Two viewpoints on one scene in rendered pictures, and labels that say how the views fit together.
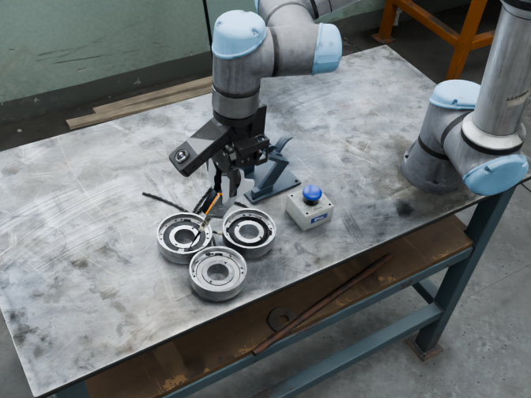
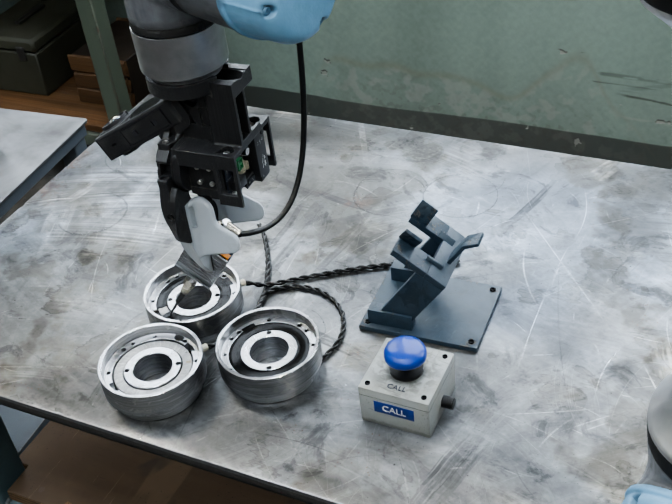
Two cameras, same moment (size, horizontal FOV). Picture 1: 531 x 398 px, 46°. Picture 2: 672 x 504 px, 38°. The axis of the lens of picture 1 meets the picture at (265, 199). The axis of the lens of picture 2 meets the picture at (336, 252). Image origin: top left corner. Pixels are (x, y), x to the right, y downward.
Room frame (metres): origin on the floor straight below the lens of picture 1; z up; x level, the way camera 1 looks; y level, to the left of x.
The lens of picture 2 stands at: (0.59, -0.66, 1.50)
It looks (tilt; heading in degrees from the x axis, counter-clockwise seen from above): 38 degrees down; 65
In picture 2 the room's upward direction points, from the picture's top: 7 degrees counter-clockwise
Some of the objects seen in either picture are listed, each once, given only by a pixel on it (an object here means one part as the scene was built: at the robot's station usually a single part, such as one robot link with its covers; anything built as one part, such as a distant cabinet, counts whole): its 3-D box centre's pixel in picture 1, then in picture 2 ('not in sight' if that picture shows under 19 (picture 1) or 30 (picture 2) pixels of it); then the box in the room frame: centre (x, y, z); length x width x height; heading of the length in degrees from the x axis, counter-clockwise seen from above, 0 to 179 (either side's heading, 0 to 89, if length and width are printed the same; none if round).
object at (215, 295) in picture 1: (217, 275); (154, 373); (0.71, 0.07, 0.82); 0.10 x 0.10 x 0.04
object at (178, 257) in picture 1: (184, 239); (195, 303); (0.79, 0.15, 0.82); 0.10 x 0.10 x 0.04
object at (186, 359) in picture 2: (217, 275); (154, 373); (0.71, 0.07, 0.82); 0.08 x 0.08 x 0.02
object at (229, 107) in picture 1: (234, 95); (183, 42); (0.81, 0.07, 1.15); 0.08 x 0.08 x 0.05
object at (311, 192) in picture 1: (310, 198); (406, 366); (0.91, -0.09, 0.85); 0.04 x 0.04 x 0.05
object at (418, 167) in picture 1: (439, 155); not in sight; (1.10, -0.38, 0.85); 0.15 x 0.15 x 0.10
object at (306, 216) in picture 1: (311, 206); (413, 386); (0.91, -0.10, 0.82); 0.08 x 0.07 x 0.05; 126
